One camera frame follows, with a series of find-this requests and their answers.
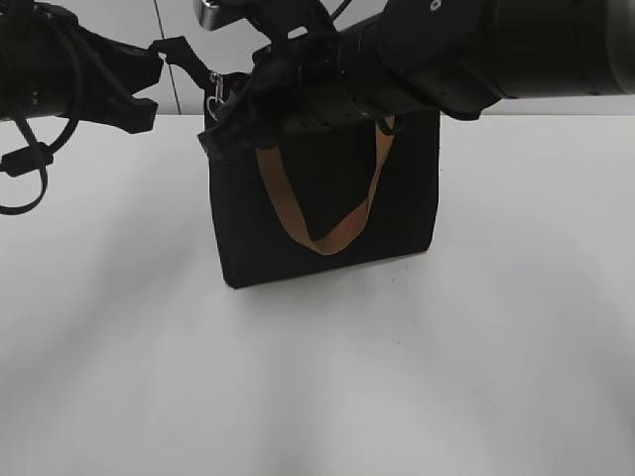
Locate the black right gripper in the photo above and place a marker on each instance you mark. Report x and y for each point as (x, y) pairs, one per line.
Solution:
(333, 81)

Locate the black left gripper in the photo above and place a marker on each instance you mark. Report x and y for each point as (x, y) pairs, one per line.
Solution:
(81, 76)

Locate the silver zipper pull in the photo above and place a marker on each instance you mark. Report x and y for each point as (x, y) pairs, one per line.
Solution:
(215, 96)

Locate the black tote bag tan handles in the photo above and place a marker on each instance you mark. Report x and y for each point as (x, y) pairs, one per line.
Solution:
(321, 202)

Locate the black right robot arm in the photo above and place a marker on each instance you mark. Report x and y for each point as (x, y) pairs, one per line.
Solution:
(456, 57)

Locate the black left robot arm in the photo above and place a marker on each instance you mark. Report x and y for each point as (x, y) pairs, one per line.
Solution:
(15, 58)

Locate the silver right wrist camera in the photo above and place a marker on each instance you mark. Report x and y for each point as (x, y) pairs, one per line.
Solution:
(213, 15)

